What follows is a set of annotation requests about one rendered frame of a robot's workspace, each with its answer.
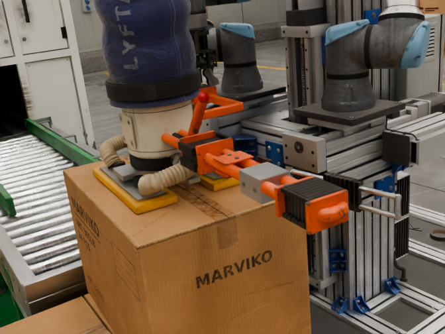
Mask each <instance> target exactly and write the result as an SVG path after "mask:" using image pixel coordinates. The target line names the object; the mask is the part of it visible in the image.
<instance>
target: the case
mask: <svg viewBox="0 0 445 334"><path fill-rule="evenodd" d="M101 166H106V164H105V162H104V161H103V160H102V161H98V162H94V163H91V164H86V165H82V166H77V167H74V168H69V169H66V170H63V174H64V180H65V184H66V189H67V193H68V199H69V203H70V209H71V213H72V219H73V222H74V228H75V234H76V238H77V243H78V247H79V253H80V257H81V263H82V266H83V273H84V276H85V282H86V286H87V291H88V292H89V294H90V295H91V297H92V298H93V300H94V302H95V303H96V305H97V307H98V308H99V309H100V311H101V313H102V314H103V316H104V317H105V319H106V320H107V322H108V324H109V325H110V327H111V329H112V330H113V332H114V333H115V334H311V313H310V298H309V271H308V258H307V231H306V230H305V229H303V228H301V227H300V226H298V225H296V224H294V223H292V222H290V221H288V220H287V219H285V218H283V217H277V216H276V210H275V200H274V201H271V202H268V203H265V204H261V203H258V202H257V201H255V200H253V199H251V198H249V197H248V196H246V195H244V194H242V193H241V191H240V184H239V185H236V186H233V187H229V188H226V189H223V190H219V191H216V192H214V191H212V190H210V189H209V188H207V187H205V186H204V185H202V184H200V183H199V182H197V183H194V184H187V183H186V182H184V181H182V182H180V183H179V182H178V184H175V185H172V186H171V187H169V186H168V188H167V189H168V190H169V191H171V192H172V193H174V194H175V195H176V196H177V203H175V204H172V205H168V206H165V207H161V208H159V209H155V210H152V211H148V212H146V213H141V214H139V215H137V214H136V213H135V212H133V210H132V209H131V208H130V207H129V206H127V205H126V204H125V203H124V202H123V201H122V200H121V199H119V198H118V197H117V196H116V195H115V194H114V193H113V192H112V191H111V190H110V189H109V188H108V187H107V186H106V185H104V184H103V183H102V182H101V181H100V180H99V179H98V178H96V177H95V176H94V175H93V169H94V168H98V167H101Z"/></svg>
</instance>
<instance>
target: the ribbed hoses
mask: <svg viewBox="0 0 445 334"><path fill-rule="evenodd" d="M126 147H128V146H127V144H126V143H124V142H123V134H121V135H117V136H114V137H111V139H108V140H106V141H105V142H103V143H102V144H101V146H100V148H99V153H100V155H101V157H102V159H103V161H104V162H105V164H106V165H107V167H108V168H111V167H113V166H114V165H115V162H117V161H121V159H120V158H119V156H117V155H118V154H117V151H119V150H121V149H123V148H126ZM195 174H196V175H198V174H199V171H198V168H197V172H196V173H194V172H192V171H191V170H189V169H187V168H186V167H184V166H182V165H181V164H180V162H179V163H178V164H176V165H173V166H170V167H169V168H166V169H165V170H162V171H159V172H158V173H155V174H145V175H144V176H142V177H141V178H140V179H139V182H138V190H139V194H140V195H143V196H147V195H153V194H155V193H156V192H159V191H160V190H164V188H168V186H169V187H171V186H172V185H175V184H178V182H179V183H180V182H182V181H185V180H187V179H188V178H191V177H192V176H193V175H195Z"/></svg>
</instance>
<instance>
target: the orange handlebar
mask: <svg viewBox="0 0 445 334"><path fill-rule="evenodd" d="M208 94H209V100H208V102H211V103H215V104H217V105H222V107H216V108H212V109H207V110H205V113H204V116H203V120H205V119H210V118H213V117H219V116H222V115H228V114H231V113H236V112H239V111H242V110H243V109H244V104H243V102H240V101H236V100H233V99H229V98H225V97H221V96H218V95H214V94H211V93H208ZM178 134H179V135H182V136H184V137H187V134H188V132H187V131H185V130H183V129H182V130H180V131H179V132H178ZM161 139H162V140H163V141H164V142H165V143H167V144H169V145H171V146H173V147H175V148H177V149H179V148H178V142H179V138H177V137H175V136H172V135H170V134H168V133H164V134H163V135H162V137H161ZM251 158H254V157H253V156H252V155H250V154H247V153H245V152H242V151H237V152H233V151H231V150H229V149H223V150H222V152H221V155H220V156H218V157H216V156H214V155H212V154H209V153H207V154H206V155H204V157H203V161H204V163H206V164H208V165H209V166H211V167H213V168H215V169H217V170H215V173H217V174H218V175H220V176H222V177H224V178H226V179H229V178H234V179H236V180H238V181H240V177H239V170H241V169H243V168H247V167H251V166H255V165H257V164H260V163H259V162H256V161H254V160H252V159H251ZM233 164H235V165H233ZM296 180H297V179H295V178H292V177H291V176H284V177H282V179H281V185H284V184H287V183H289V182H294V181H296ZM275 187H277V185H275V184H273V183H271V182H264V183H263V184H262V185H261V188H260V190H261V192H262V193H263V194H265V195H267V196H269V197H271V198H273V199H275V190H274V188H275ZM348 211H349V208H348V204H347V203H346V202H345V201H341V202H339V203H337V204H336V205H333V206H331V207H324V208H322V209H321V210H319V212H318V213H317V220H318V221H320V222H333V221H338V220H340V219H342V218H344V217H345V216H346V215H347V213H348Z"/></svg>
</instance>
